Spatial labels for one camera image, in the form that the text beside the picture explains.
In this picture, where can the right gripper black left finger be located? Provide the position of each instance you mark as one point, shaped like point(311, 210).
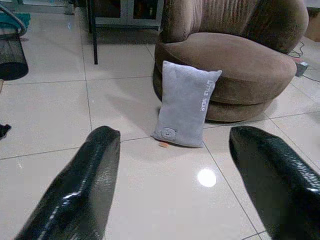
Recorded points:
point(82, 185)

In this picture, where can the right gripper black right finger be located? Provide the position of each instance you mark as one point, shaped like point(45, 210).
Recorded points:
point(275, 180)

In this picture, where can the grey pillow with bear print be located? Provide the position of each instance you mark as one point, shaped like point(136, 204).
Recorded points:
point(182, 105)

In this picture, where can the brown round sofa chair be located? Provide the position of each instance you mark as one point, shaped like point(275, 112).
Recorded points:
point(250, 62)

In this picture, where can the small orange scrap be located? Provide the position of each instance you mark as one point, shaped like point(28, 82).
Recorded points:
point(163, 145)

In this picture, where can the small black object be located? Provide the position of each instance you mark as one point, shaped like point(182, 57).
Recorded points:
point(4, 130)

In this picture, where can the grey power strip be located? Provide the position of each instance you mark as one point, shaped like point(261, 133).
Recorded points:
point(302, 68)

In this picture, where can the black metal table leg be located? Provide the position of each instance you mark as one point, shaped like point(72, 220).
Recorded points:
point(95, 45)

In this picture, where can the black mesh waste bin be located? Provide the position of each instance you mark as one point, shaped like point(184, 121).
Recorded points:
point(11, 57)

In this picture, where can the white cabinet with glass doors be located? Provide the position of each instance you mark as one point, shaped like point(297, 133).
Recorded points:
point(127, 15)

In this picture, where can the teal cloth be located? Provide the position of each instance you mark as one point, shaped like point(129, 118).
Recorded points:
point(12, 20)

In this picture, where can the grey metal tube frame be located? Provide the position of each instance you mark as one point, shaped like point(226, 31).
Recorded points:
point(20, 25)

